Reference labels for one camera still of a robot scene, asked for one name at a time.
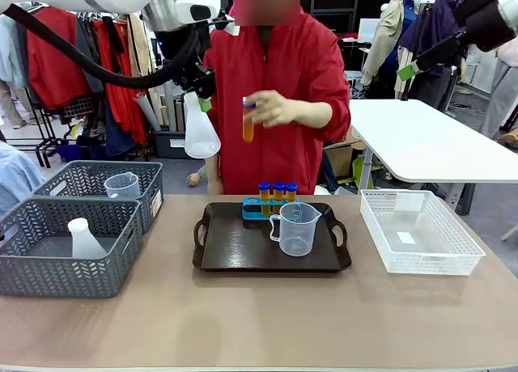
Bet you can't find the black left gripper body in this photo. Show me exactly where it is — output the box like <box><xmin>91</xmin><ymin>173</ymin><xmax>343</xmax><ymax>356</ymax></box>
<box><xmin>172</xmin><ymin>62</ymin><xmax>215</xmax><ymax>91</ymax></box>

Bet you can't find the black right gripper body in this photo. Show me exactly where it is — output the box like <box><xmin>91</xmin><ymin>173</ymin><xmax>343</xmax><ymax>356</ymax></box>
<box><xmin>416</xmin><ymin>30</ymin><xmax>470</xmax><ymax>72</ymax></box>

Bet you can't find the clear plastic measuring beaker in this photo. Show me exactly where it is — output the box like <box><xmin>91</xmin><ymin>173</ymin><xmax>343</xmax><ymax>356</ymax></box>
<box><xmin>104</xmin><ymin>171</ymin><xmax>141</xmax><ymax>199</ymax></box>
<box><xmin>269</xmin><ymin>202</ymin><xmax>323</xmax><ymax>257</ymax></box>

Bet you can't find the person's right forearm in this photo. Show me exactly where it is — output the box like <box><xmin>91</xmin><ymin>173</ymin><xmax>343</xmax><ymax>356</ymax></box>
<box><xmin>205</xmin><ymin>155</ymin><xmax>224</xmax><ymax>196</ymax></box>

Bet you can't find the person's left hand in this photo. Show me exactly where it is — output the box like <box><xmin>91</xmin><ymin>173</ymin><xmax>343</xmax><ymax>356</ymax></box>
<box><xmin>250</xmin><ymin>91</ymin><xmax>301</xmax><ymax>129</ymax></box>

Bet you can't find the mannequin in navy shirt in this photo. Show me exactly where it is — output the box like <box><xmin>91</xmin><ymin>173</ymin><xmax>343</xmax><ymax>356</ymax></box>
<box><xmin>398</xmin><ymin>0</ymin><xmax>469</xmax><ymax>111</ymax></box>

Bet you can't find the mannequin in beige coat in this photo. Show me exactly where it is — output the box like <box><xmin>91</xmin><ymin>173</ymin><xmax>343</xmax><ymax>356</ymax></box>
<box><xmin>361</xmin><ymin>0</ymin><xmax>418</xmax><ymax>100</ymax></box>

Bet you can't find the rolled white paper tube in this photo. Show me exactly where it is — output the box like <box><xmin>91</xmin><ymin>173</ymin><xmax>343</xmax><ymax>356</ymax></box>
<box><xmin>134</xmin><ymin>91</ymin><xmax>163</xmax><ymax>133</ymax></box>

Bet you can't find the grey storage crate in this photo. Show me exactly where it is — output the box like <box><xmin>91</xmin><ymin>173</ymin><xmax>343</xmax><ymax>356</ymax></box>
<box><xmin>152</xmin><ymin>129</ymin><xmax>192</xmax><ymax>160</ymax></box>

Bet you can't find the red garment on rack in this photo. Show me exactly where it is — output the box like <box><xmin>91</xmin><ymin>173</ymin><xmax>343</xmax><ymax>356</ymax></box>
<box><xmin>26</xmin><ymin>6</ymin><xmax>93</xmax><ymax>111</ymax></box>
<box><xmin>93</xmin><ymin>18</ymin><xmax>150</xmax><ymax>146</ymax></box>

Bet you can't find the white side table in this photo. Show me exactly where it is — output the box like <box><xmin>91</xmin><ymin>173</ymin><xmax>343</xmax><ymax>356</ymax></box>
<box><xmin>350</xmin><ymin>99</ymin><xmax>518</xmax><ymax>215</ymax></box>

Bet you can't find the person in red jacket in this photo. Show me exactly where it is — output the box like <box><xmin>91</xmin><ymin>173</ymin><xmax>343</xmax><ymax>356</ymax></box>
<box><xmin>202</xmin><ymin>0</ymin><xmax>353</xmax><ymax>196</ymax></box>

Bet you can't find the cardboard box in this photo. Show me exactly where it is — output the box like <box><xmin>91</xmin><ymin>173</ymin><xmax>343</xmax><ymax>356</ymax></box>
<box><xmin>323</xmin><ymin>139</ymin><xmax>367</xmax><ymax>180</ymax></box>

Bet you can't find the blue test tube rack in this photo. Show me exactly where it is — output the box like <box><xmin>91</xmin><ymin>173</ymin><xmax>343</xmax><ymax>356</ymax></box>
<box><xmin>241</xmin><ymin>197</ymin><xmax>301</xmax><ymax>222</ymax></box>

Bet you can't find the grey plastic basket with label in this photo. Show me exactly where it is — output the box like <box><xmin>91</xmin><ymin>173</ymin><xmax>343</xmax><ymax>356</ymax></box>
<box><xmin>32</xmin><ymin>160</ymin><xmax>164</xmax><ymax>234</ymax></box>

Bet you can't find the dark brown serving tray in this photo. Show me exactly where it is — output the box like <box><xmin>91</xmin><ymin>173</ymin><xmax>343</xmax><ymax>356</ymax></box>
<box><xmin>193</xmin><ymin>202</ymin><xmax>352</xmax><ymax>273</ymax></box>

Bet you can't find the white plastic basket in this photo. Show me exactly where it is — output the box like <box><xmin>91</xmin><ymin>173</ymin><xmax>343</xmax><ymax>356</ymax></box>
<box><xmin>359</xmin><ymin>188</ymin><xmax>486</xmax><ymax>276</ymax></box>

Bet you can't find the light blue cloth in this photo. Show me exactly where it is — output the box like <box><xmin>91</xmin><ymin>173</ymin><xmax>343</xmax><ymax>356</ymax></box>
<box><xmin>0</xmin><ymin>140</ymin><xmax>46</xmax><ymax>216</ymax></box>

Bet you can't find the black corrugated cable hose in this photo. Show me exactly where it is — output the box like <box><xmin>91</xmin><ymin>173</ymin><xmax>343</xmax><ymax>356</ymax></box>
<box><xmin>0</xmin><ymin>2</ymin><xmax>211</xmax><ymax>89</ymax></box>

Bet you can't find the black clothes rack frame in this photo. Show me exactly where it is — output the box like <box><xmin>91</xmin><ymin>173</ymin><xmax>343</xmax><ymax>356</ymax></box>
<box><xmin>23</xmin><ymin>87</ymin><xmax>64</xmax><ymax>170</ymax></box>

